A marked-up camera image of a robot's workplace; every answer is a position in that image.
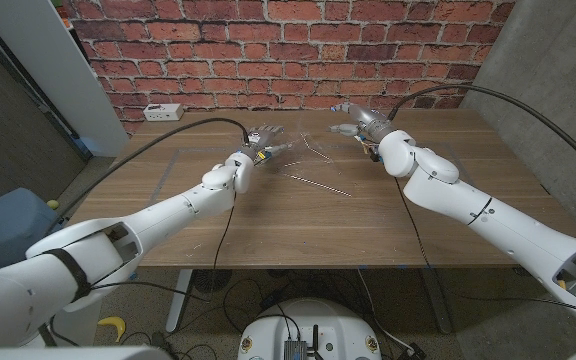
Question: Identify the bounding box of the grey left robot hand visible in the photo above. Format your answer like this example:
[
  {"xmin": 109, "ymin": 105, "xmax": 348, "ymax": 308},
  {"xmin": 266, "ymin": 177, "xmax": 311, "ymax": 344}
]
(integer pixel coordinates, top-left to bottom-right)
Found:
[{"xmin": 239, "ymin": 123, "xmax": 295, "ymax": 167}]

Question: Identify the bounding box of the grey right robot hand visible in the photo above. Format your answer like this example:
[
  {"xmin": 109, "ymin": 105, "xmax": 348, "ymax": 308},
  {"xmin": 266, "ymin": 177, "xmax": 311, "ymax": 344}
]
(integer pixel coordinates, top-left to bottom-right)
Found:
[{"xmin": 326, "ymin": 102, "xmax": 398, "ymax": 147}]

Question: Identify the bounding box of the clear cellophane sheet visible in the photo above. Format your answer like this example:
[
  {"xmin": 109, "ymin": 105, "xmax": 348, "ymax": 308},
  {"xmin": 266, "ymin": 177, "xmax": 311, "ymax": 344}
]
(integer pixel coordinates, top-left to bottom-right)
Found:
[{"xmin": 265, "ymin": 110, "xmax": 369, "ymax": 200}]

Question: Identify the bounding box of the red brick print backdrop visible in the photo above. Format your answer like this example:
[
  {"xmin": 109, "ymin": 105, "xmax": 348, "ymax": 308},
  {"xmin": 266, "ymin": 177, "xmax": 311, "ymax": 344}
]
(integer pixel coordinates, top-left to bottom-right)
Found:
[{"xmin": 62, "ymin": 0, "xmax": 517, "ymax": 136}]

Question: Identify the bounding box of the white power strip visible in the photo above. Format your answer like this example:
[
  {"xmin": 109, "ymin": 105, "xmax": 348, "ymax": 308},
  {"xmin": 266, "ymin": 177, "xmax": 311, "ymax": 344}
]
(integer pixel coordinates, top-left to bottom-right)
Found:
[{"xmin": 142, "ymin": 103, "xmax": 185, "ymax": 123}]

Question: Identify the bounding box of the white table leg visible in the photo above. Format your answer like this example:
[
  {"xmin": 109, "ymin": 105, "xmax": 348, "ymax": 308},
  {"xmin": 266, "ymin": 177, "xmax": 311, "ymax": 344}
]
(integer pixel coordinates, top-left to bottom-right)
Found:
[{"xmin": 165, "ymin": 269, "xmax": 194, "ymax": 334}]

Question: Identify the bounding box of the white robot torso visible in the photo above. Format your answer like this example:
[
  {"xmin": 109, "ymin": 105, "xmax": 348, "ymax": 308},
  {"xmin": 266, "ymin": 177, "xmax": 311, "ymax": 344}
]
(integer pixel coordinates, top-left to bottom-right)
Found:
[{"xmin": 236, "ymin": 298, "xmax": 383, "ymax": 360}]

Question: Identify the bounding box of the grey table leg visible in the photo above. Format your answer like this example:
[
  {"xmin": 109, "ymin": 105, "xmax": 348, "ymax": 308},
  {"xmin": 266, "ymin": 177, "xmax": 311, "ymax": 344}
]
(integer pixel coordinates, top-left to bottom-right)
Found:
[{"xmin": 417, "ymin": 268, "xmax": 454, "ymax": 335}]

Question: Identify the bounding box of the small grey electronics box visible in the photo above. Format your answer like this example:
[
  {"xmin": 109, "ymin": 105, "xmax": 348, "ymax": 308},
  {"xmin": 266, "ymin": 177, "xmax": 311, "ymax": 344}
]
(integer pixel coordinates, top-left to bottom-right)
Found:
[{"xmin": 283, "ymin": 339, "xmax": 309, "ymax": 360}]

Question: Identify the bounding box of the black power adapter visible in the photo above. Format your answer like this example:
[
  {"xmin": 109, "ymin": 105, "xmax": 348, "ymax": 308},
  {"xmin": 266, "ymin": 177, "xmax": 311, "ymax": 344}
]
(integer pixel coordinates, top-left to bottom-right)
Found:
[{"xmin": 396, "ymin": 342, "xmax": 427, "ymax": 360}]

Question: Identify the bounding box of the yellow banana toy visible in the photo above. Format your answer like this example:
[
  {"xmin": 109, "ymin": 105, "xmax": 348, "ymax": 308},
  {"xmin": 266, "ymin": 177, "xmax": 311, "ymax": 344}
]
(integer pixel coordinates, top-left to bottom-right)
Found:
[{"xmin": 97, "ymin": 316, "xmax": 127, "ymax": 344}]

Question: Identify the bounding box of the blue-grey bin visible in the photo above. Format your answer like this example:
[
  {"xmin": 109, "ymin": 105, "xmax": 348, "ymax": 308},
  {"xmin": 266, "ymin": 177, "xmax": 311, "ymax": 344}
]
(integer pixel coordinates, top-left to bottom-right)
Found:
[{"xmin": 0, "ymin": 187, "xmax": 65, "ymax": 275}]

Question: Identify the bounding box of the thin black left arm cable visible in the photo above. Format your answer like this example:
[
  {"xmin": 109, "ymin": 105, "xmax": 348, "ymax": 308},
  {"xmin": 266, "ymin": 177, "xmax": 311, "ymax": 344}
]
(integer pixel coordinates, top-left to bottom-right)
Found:
[{"xmin": 90, "ymin": 192, "xmax": 238, "ymax": 304}]

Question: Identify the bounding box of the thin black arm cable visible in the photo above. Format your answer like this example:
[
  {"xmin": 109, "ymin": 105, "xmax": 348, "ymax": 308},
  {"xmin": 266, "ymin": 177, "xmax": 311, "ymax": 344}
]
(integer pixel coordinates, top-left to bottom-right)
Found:
[
  {"xmin": 393, "ymin": 177, "xmax": 576, "ymax": 324},
  {"xmin": 90, "ymin": 192, "xmax": 238, "ymax": 304}
]

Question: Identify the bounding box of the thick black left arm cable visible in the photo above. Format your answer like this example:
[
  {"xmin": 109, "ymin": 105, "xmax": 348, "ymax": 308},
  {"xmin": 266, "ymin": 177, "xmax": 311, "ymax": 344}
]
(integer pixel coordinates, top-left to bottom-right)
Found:
[{"xmin": 56, "ymin": 117, "xmax": 252, "ymax": 224}]

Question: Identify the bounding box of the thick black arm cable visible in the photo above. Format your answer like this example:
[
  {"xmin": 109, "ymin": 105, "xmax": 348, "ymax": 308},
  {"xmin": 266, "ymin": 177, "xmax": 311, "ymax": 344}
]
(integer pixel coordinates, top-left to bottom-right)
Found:
[
  {"xmin": 56, "ymin": 117, "xmax": 252, "ymax": 224},
  {"xmin": 386, "ymin": 83, "xmax": 576, "ymax": 185}
]

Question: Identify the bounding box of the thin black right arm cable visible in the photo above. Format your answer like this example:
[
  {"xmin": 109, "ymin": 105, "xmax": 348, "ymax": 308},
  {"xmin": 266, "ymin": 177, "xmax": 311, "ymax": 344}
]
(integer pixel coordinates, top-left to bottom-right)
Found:
[{"xmin": 393, "ymin": 177, "xmax": 576, "ymax": 324}]

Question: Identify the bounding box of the black coiled cable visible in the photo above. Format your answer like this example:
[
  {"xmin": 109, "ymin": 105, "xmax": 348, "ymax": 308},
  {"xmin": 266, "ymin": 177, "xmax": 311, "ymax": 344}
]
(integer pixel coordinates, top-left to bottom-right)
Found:
[{"xmin": 191, "ymin": 269, "xmax": 233, "ymax": 295}]

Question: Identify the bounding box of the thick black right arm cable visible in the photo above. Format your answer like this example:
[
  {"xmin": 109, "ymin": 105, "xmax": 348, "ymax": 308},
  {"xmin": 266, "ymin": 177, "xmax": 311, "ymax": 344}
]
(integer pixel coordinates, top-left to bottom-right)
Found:
[{"xmin": 386, "ymin": 83, "xmax": 576, "ymax": 185}]

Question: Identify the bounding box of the white floor cable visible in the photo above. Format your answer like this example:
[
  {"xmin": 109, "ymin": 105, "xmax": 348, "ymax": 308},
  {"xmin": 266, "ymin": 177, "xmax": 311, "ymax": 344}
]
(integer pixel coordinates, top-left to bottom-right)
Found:
[{"xmin": 356, "ymin": 268, "xmax": 417, "ymax": 354}]

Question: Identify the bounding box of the white wall panel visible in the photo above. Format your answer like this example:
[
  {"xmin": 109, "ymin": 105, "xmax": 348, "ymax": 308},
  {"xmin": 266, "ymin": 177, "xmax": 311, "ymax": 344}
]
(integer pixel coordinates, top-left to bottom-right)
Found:
[{"xmin": 0, "ymin": 0, "xmax": 129, "ymax": 159}]

